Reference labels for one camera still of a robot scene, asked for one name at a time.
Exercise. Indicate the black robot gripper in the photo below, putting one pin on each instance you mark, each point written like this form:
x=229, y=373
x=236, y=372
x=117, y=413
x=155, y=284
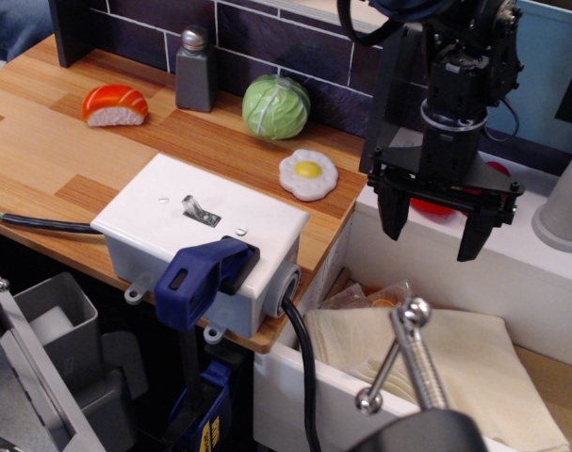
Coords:
x=440, y=168

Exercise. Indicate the clear light switch toggle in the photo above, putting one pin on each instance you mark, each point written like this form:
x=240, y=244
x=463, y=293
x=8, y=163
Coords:
x=192, y=209

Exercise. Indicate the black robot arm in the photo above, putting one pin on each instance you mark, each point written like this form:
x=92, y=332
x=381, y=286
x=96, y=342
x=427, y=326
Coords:
x=470, y=56

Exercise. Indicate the red toy strawberry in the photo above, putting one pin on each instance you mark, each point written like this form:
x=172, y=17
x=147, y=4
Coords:
x=430, y=208

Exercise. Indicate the dark red toy fruit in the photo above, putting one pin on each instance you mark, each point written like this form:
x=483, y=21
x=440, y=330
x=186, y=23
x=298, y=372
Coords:
x=496, y=166

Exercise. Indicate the plastic snack packet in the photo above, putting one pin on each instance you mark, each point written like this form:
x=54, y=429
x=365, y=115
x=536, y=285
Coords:
x=354, y=297

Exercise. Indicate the grey toy cup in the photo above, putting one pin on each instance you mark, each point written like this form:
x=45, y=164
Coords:
x=552, y=222

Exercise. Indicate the toy fried egg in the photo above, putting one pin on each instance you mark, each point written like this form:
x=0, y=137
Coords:
x=308, y=175

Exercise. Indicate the light blue toy appliance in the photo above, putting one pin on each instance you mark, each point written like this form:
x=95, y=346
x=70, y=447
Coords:
x=543, y=101

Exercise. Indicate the cream folded cloth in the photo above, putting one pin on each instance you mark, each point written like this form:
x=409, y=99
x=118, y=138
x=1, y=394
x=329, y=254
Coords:
x=474, y=358

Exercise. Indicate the green toy cabbage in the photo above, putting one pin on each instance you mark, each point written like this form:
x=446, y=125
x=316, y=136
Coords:
x=275, y=107

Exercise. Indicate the white toy sink counter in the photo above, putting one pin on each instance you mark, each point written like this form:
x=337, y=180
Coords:
x=516, y=277

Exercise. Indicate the grey toy salt shaker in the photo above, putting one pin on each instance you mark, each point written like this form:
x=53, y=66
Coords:
x=196, y=83

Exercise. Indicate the toy salmon sushi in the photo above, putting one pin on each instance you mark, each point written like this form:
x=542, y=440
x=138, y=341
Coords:
x=112, y=105

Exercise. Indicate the grey plastic bin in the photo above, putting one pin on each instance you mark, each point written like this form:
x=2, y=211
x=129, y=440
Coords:
x=66, y=323

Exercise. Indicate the dark shelf post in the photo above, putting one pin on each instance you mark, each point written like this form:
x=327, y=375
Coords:
x=401, y=87

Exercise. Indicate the white electrical switch box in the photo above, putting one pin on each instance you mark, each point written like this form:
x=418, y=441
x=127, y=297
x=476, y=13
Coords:
x=145, y=225

